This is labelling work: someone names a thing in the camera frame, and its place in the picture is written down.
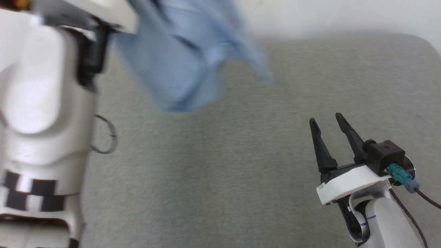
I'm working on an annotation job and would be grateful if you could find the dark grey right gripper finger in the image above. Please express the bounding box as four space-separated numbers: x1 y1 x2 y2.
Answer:
309 117 339 173
335 112 366 164

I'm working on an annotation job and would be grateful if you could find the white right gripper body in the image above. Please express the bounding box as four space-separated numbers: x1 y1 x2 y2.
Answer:
316 163 392 246

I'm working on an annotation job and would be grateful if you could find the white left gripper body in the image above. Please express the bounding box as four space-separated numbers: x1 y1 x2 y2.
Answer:
31 0 139 87

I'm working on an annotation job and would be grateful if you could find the light blue polo shirt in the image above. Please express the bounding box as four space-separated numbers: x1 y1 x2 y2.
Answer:
112 0 275 113

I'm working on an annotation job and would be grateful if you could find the grey fabric sofa cushion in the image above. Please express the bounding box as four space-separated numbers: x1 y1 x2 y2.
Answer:
81 33 441 248

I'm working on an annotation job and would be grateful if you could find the black right cable teal plug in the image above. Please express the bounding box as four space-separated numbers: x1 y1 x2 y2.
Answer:
387 163 441 248

